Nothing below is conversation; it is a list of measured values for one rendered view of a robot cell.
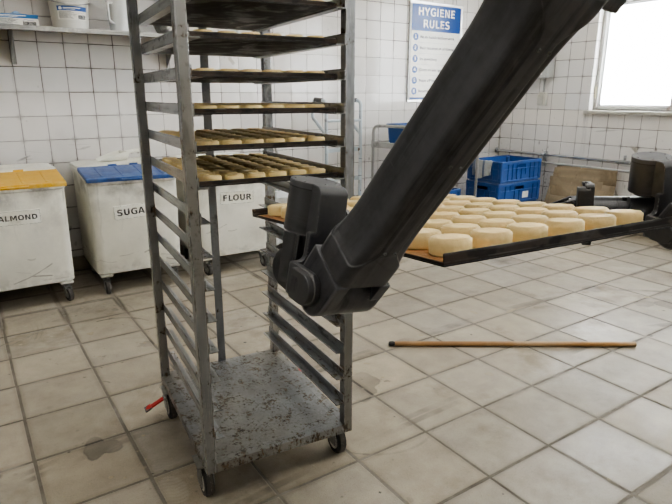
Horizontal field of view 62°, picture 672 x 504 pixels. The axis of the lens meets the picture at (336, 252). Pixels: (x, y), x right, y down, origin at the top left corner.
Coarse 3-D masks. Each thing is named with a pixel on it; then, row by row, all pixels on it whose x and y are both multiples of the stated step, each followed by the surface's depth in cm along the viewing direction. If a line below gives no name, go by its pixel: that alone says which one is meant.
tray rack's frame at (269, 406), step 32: (128, 0) 177; (160, 288) 204; (160, 320) 206; (160, 352) 209; (224, 352) 224; (256, 352) 232; (224, 384) 206; (256, 384) 206; (288, 384) 206; (192, 416) 185; (224, 416) 185; (256, 416) 185; (288, 416) 185; (320, 416) 185; (224, 448) 169; (256, 448) 169; (288, 448) 172
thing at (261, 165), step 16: (176, 160) 183; (208, 160) 185; (224, 160) 183; (240, 160) 183; (256, 160) 183; (272, 160) 185; (288, 160) 183; (208, 176) 146; (224, 176) 153; (240, 176) 149; (256, 176) 151; (272, 176) 154
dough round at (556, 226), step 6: (546, 222) 73; (552, 222) 72; (558, 222) 71; (564, 222) 71; (570, 222) 71; (576, 222) 71; (582, 222) 72; (552, 228) 72; (558, 228) 71; (564, 228) 71; (570, 228) 71; (576, 228) 71; (582, 228) 71; (552, 234) 72; (558, 234) 71
